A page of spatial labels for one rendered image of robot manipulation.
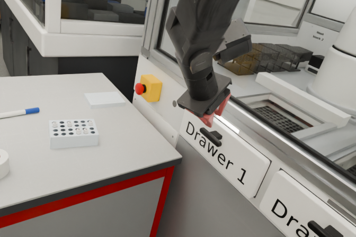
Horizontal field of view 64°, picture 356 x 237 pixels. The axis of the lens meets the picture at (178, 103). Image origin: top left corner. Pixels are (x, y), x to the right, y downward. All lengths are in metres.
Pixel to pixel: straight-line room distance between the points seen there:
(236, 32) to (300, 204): 0.36
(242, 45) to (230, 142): 0.29
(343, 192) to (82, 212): 0.60
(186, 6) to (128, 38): 1.03
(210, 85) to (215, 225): 0.47
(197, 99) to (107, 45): 0.89
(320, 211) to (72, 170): 0.56
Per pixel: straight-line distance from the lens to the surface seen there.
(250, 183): 0.70
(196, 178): 0.87
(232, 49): 0.49
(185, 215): 0.97
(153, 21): 0.97
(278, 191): 0.66
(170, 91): 0.90
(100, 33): 1.34
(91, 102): 1.03
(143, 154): 0.83
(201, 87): 0.51
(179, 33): 0.42
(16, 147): 0.85
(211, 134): 0.71
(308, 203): 0.63
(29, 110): 0.97
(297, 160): 0.63
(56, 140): 0.82
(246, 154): 0.68
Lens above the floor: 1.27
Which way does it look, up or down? 26 degrees down
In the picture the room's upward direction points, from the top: 14 degrees clockwise
